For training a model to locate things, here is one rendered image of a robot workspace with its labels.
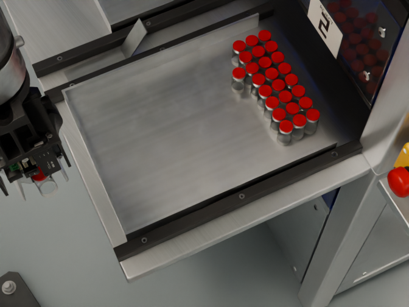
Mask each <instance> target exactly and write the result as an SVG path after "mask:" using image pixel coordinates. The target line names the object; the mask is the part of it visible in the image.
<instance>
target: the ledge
mask: <svg viewBox="0 0 409 307"><path fill-rule="evenodd" d="M377 187H378V189H379V190H380V192H381V193H382V195H383V197H384V198H385V200H386V201H387V203H388V205H389V206H390V208H391V209H392V211H393V213H394V214H395V215H396V217H397V219H398V220H399V222H400V224H401V225H402V226H403V228H404V230H405V231H406V233H407V235H408V236H409V196H407V197H405V198H402V197H398V196H396V195H395V194H394V193H393V192H392V190H391V189H390V186H389V184H388V179H387V177H385V178H382V179H380V180H379V182H378V184H377Z"/></svg>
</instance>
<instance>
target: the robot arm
mask: <svg viewBox="0 0 409 307"><path fill-rule="evenodd" d="M22 46H24V40H23V38H22V36H20V35H18V36H15V37H14V36H13V34H12V31H11V29H10V26H9V24H8V22H7V20H6V18H5V16H4V13H3V11H2V9H1V6H0V173H2V174H4V175H6V177H7V179H8V181H9V182H10V183H13V182H14V184H15V186H16V188H17V191H18V193H19V195H20V197H21V199H22V200H23V201H26V198H25V195H24V191H23V187H22V184H21V183H27V184H33V183H34V181H33V178H32V176H33V175H37V174H38V173H40V170H39V169H38V167H40V168H41V170H42V172H43V174H44V176H45V177H47V176H49V175H51V174H54V173H55V172H57V171H59V170H60V171H61V173H62V174H63V176H64V178H65V180H66V182H67V181H68V180H69V179H68V176H67V175H66V172H65V170H64V167H63V165H62V163H61V161H60V159H61V158H62V157H63V156H64V158H65V160H66V163H67V165H68V167H69V168H70V167H71V164H70V162H69V160H68V158H67V155H66V153H65V151H64V149H63V146H62V143H61V139H60V137H59V131H60V128H61V126H62V124H63V119H62V117H61V115H60V113H59V110H58V108H57V107H56V105H55V104H54V103H53V102H51V99H50V97H49V95H48V94H47V95H45V96H43V97H42V95H41V93H40V91H39V89H38V87H34V86H30V76H29V73H28V71H27V68H26V63H25V61H24V59H23V56H22V54H21V51H20V49H19V48H20V47H22ZM62 155H63V156H62ZM0 188H1V190H2V191H3V193H4V194H5V196H8V195H9V194H8V192H7V189H6V187H5V184H4V182H3V180H2V177H1V176H0Z"/></svg>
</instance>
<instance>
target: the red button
mask: <svg viewBox="0 0 409 307"><path fill-rule="evenodd" d="M387 179H388V184H389V186H390V189H391V190H392V192H393V193H394V194H395V195H396V196H398V197H402V198H405V197H407V196H409V172H408V171H407V170H406V169H405V168H403V167H402V166H399V167H397V168H395V169H393V170H391V171H390V172H389V173H388V176H387Z"/></svg>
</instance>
